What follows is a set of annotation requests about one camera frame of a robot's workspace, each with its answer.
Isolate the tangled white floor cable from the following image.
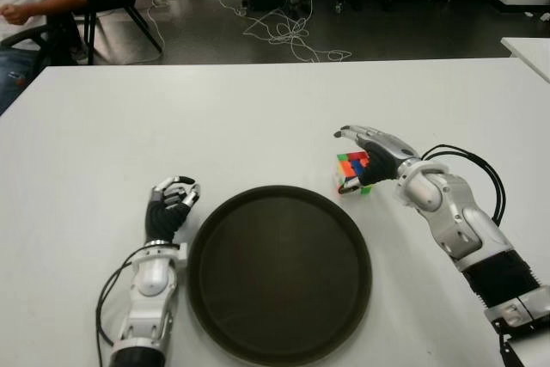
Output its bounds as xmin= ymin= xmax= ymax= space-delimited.
xmin=217 ymin=0 xmax=353 ymax=63

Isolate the dark brown round tray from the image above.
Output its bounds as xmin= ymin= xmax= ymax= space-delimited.
xmin=186 ymin=185 xmax=373 ymax=366

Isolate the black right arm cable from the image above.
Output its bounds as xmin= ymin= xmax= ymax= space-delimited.
xmin=420 ymin=143 xmax=504 ymax=226

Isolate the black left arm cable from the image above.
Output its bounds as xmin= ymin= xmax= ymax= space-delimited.
xmin=95 ymin=254 xmax=139 ymax=349

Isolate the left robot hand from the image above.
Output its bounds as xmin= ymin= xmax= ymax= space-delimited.
xmin=145 ymin=175 xmax=202 ymax=246

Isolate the multicoloured Rubik's cube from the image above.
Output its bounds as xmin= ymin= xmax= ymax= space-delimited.
xmin=331 ymin=150 xmax=374 ymax=197

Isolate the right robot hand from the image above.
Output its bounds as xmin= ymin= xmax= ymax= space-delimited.
xmin=333 ymin=124 xmax=420 ymax=196

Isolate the white side table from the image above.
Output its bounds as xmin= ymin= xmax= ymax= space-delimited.
xmin=500 ymin=37 xmax=550 ymax=84

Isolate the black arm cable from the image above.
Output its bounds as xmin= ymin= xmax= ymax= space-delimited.
xmin=420 ymin=143 xmax=504 ymax=226
xmin=95 ymin=254 xmax=139 ymax=349

